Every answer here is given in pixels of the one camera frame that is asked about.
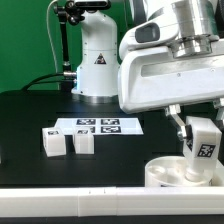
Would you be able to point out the white L-shaped wall fixture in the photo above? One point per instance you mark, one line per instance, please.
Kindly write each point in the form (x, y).
(114, 201)

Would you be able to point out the white marker sheet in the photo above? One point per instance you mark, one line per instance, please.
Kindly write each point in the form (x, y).
(101, 126)

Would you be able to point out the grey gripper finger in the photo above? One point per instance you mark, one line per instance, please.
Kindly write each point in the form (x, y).
(219, 106)
(172, 112)

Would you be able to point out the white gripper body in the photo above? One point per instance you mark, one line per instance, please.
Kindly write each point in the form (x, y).
(152, 78)

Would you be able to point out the white round stool seat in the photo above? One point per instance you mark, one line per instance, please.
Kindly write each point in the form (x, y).
(172, 171)

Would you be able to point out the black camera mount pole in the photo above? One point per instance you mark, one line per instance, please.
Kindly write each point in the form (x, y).
(65, 36)

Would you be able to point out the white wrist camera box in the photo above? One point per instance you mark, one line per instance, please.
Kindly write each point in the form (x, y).
(149, 34)

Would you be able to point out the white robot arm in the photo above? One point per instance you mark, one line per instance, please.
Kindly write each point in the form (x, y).
(197, 32)

